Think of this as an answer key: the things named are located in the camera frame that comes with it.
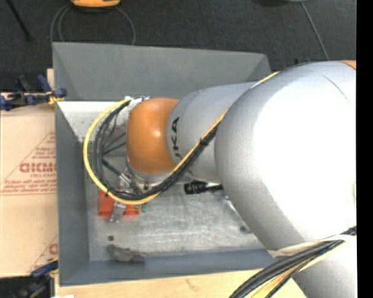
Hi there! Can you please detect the black cylinder on white bracket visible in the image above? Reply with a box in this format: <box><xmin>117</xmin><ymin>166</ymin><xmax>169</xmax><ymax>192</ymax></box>
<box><xmin>184</xmin><ymin>180</ymin><xmax>238</xmax><ymax>219</ymax></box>

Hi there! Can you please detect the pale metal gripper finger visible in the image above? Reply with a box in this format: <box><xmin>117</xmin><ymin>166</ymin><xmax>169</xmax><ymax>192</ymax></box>
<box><xmin>108</xmin><ymin>202</ymin><xmax>127</xmax><ymax>224</ymax></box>

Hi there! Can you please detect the grey-brown lumpy object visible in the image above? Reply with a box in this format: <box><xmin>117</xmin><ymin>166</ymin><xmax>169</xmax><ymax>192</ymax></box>
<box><xmin>106</xmin><ymin>243</ymin><xmax>147</xmax><ymax>264</ymax></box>

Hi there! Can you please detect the grey metal bin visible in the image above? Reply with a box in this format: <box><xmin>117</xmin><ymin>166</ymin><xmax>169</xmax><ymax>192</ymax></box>
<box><xmin>52</xmin><ymin>42</ymin><xmax>281</xmax><ymax>287</ymax></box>

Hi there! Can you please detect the brown cardboard board red print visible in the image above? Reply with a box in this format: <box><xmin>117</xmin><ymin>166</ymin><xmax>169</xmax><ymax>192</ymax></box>
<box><xmin>0</xmin><ymin>68</ymin><xmax>60</xmax><ymax>279</ymax></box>

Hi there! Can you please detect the orange-red flat block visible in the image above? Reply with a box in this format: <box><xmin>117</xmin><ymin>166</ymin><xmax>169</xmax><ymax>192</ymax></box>
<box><xmin>97</xmin><ymin>190</ymin><xmax>143</xmax><ymax>218</ymax></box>

